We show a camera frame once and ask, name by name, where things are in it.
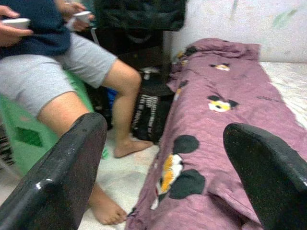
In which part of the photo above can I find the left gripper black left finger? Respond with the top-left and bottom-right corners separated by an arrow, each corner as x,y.
0,112 -> 108,230

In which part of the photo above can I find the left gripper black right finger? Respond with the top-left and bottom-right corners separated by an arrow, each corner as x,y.
223,122 -> 307,230

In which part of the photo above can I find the white handheld controller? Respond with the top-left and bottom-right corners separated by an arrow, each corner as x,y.
71,10 -> 94,25
0,17 -> 32,30

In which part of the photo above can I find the green slipper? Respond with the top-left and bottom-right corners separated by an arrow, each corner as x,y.
100,147 -> 111,161

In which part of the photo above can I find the green plastic stool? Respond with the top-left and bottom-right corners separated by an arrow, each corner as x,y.
0,69 -> 97,176

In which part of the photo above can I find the grey quilted mattress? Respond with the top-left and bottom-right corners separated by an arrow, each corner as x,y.
260,61 -> 307,130

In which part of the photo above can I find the purple cartoon mouse blanket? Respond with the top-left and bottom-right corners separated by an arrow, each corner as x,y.
124,37 -> 307,230

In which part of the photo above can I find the person in grey shorts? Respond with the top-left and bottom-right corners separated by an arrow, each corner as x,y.
0,0 -> 154,226

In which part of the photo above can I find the black white striped bag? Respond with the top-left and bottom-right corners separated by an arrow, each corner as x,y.
130,92 -> 176,145

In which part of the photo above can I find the black fabric suitcase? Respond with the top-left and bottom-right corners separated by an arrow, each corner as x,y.
93,0 -> 188,70

